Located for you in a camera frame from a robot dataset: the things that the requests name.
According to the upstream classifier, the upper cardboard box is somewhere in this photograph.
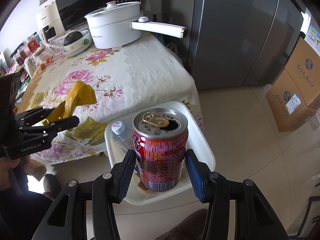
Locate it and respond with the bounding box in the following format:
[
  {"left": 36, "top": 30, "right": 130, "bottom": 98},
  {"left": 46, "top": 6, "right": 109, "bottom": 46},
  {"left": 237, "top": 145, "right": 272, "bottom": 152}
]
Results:
[{"left": 285, "top": 37, "right": 320, "bottom": 111}]

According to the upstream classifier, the yellow wrapper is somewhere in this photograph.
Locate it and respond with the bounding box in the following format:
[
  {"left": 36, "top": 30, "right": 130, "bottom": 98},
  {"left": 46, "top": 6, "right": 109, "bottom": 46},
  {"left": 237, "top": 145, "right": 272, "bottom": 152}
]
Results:
[{"left": 42, "top": 81, "right": 97, "bottom": 125}]

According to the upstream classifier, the white trash bin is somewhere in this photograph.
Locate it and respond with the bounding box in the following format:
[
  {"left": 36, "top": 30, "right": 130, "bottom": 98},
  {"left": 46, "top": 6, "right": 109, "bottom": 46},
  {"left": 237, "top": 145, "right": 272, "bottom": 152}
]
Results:
[{"left": 105, "top": 100, "right": 216, "bottom": 206}]

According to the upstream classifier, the black chair frame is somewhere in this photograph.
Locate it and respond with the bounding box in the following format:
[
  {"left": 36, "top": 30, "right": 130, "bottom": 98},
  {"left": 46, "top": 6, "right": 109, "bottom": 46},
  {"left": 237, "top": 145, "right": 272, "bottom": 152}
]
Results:
[{"left": 289, "top": 196, "right": 319, "bottom": 239}]

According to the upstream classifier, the lower cardboard box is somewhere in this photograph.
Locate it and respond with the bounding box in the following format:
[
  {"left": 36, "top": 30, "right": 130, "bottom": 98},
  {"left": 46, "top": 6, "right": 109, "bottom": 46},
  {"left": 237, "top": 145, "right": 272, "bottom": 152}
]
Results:
[{"left": 266, "top": 70, "right": 316, "bottom": 132}]

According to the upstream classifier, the glass jar with cork lid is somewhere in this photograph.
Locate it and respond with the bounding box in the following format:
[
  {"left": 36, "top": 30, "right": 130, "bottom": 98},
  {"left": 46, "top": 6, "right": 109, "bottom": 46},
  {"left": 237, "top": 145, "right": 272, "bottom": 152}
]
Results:
[{"left": 32, "top": 45, "right": 55, "bottom": 69}]

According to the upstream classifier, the dark green squash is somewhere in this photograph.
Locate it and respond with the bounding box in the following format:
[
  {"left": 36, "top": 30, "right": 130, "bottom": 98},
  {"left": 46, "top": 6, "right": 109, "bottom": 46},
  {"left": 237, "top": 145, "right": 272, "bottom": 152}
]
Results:
[{"left": 63, "top": 31, "right": 83, "bottom": 46}]

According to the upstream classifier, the small orange tangerine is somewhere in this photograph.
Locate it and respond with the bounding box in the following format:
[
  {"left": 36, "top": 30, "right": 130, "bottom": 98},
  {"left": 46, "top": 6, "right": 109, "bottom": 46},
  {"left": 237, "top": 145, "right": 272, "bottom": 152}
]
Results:
[{"left": 40, "top": 63, "right": 46, "bottom": 70}]

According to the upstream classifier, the person left hand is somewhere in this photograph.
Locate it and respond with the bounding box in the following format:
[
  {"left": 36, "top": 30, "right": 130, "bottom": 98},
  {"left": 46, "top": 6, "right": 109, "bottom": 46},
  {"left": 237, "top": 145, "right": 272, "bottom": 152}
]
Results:
[{"left": 1, "top": 155, "right": 30, "bottom": 195}]

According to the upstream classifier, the grey refrigerator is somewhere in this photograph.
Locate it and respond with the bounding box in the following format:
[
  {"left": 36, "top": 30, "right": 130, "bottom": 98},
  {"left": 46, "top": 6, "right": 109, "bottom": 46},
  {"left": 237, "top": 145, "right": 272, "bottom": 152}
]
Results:
[{"left": 161, "top": 0, "right": 304, "bottom": 91}]

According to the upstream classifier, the white bowl with squash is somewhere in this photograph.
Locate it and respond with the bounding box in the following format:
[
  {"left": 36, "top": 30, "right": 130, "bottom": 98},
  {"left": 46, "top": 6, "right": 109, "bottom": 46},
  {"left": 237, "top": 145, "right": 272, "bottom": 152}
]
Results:
[{"left": 62, "top": 29, "right": 93, "bottom": 57}]

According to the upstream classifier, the white electric cooking pot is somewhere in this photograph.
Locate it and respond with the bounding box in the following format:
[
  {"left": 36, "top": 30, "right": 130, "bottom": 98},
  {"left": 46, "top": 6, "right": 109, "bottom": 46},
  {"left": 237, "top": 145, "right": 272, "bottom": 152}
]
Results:
[{"left": 85, "top": 1, "right": 188, "bottom": 49}]

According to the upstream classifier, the cardboard box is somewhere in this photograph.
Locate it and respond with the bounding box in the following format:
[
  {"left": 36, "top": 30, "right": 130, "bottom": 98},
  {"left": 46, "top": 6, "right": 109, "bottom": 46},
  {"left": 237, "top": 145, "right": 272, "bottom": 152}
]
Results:
[
  {"left": 285, "top": 37, "right": 320, "bottom": 111},
  {"left": 266, "top": 70, "right": 316, "bottom": 132}
]

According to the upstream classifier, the cream air fryer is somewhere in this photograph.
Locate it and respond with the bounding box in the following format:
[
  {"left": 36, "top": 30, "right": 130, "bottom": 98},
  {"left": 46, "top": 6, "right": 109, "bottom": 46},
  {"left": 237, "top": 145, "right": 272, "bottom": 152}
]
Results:
[{"left": 39, "top": 1, "right": 66, "bottom": 42}]

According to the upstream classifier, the clear plastic water bottle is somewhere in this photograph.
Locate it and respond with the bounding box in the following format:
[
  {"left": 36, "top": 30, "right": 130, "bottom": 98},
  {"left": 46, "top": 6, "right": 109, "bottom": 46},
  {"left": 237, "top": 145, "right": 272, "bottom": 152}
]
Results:
[{"left": 111, "top": 120, "right": 134, "bottom": 153}]

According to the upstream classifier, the floral tablecloth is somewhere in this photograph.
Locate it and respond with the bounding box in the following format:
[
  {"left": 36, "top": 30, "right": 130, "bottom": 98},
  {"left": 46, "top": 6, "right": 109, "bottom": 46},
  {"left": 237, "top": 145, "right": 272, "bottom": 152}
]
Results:
[{"left": 18, "top": 33, "right": 203, "bottom": 165}]

